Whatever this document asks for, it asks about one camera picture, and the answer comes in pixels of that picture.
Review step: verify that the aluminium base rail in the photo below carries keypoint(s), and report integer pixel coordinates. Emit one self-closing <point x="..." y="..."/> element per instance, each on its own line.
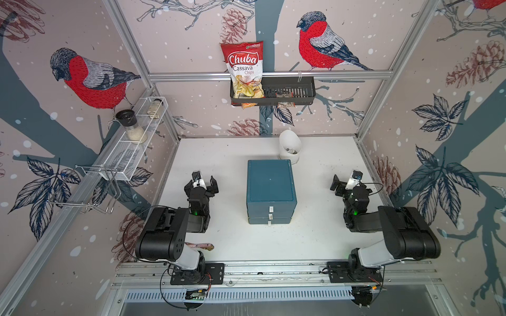
<point x="291" y="273"/>

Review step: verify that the black wall basket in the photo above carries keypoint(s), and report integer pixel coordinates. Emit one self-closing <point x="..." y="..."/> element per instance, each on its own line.
<point x="299" y="91"/>

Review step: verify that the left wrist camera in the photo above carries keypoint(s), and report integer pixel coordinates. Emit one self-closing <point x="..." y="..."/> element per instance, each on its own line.
<point x="197" y="180"/>

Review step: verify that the black-lidded spice jar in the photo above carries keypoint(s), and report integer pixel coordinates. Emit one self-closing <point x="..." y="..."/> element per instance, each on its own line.
<point x="134" y="132"/>

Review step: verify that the small jar on shelf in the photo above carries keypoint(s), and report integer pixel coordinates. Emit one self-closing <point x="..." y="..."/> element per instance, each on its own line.
<point x="155" y="109"/>

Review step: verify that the teal drawer cabinet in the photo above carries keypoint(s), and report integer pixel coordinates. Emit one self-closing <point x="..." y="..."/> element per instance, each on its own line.
<point x="270" y="192"/>

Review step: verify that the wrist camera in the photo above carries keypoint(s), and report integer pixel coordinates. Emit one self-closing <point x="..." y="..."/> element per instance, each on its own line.
<point x="197" y="180"/>
<point x="354" y="180"/>

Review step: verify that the chrome wire rack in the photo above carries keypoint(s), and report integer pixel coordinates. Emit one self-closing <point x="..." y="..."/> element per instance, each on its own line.
<point x="87" y="188"/>

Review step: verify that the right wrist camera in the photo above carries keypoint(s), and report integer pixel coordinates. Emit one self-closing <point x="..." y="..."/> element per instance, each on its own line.
<point x="354" y="180"/>

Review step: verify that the red Chuba cassava chips bag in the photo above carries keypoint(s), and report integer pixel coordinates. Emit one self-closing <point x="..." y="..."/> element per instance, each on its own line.
<point x="244" y="62"/>

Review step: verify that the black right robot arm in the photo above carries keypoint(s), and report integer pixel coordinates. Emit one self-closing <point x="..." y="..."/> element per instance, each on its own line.
<point x="406" y="235"/>

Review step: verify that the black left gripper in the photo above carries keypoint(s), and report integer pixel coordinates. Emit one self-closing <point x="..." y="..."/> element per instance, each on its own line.
<point x="212" y="189"/>

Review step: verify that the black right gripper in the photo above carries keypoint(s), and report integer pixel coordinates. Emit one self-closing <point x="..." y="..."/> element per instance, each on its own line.
<point x="341" y="186"/>

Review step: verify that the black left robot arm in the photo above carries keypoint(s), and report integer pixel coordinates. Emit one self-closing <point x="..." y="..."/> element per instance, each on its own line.
<point x="163" y="236"/>

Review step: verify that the white wire wall shelf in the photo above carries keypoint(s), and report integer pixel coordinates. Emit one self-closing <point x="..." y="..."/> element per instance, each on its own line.
<point x="125" y="156"/>

